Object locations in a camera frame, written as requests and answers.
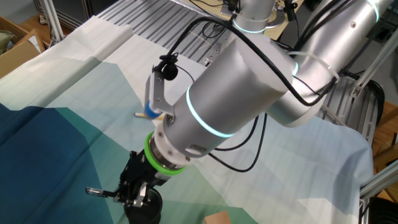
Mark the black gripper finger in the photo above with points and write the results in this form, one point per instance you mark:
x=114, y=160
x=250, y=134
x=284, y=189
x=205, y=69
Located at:
x=124, y=193
x=140, y=194

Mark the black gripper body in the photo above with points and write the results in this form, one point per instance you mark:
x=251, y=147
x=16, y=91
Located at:
x=143, y=171

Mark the black silver pen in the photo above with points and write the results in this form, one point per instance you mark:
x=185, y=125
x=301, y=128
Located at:
x=99, y=193

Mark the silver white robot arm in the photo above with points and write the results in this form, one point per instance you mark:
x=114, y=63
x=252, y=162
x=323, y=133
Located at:
x=230, y=93

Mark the black mesh pen holder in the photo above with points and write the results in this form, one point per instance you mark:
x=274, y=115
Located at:
x=152, y=213

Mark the wooden black cue stick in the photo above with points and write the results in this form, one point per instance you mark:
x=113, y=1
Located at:
x=139, y=115

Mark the light wooden cube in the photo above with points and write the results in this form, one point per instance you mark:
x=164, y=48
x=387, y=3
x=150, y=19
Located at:
x=217, y=218

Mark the blue green white tablecloth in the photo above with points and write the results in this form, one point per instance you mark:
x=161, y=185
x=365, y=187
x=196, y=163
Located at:
x=280, y=186

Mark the brown cardboard box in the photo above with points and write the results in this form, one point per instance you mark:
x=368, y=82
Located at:
x=18, y=56

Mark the olive green bag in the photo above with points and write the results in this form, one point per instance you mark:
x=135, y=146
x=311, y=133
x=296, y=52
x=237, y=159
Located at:
x=4, y=40

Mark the beige desk board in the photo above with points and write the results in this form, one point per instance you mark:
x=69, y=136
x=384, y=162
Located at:
x=281, y=32

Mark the silver bracket wrist camera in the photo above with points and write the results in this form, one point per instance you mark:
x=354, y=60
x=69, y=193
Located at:
x=157, y=93

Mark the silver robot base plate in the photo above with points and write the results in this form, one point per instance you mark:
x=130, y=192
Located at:
x=217, y=46

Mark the aluminium frame post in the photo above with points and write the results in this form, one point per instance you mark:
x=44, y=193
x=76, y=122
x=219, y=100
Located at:
x=373, y=67
x=53, y=21
x=379, y=182

